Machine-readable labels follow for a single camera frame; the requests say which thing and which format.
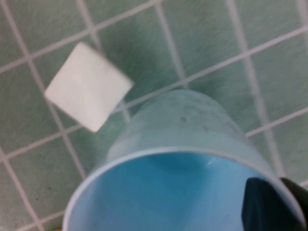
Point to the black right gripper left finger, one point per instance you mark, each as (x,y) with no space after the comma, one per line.
(262,209)

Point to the green checkered tablecloth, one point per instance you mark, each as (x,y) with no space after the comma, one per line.
(216,48)

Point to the white cube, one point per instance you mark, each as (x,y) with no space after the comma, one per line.
(89,86)

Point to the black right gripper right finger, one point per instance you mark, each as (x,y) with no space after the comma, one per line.
(300,199)

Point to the light blue plastic cup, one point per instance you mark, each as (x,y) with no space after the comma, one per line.
(156,192)

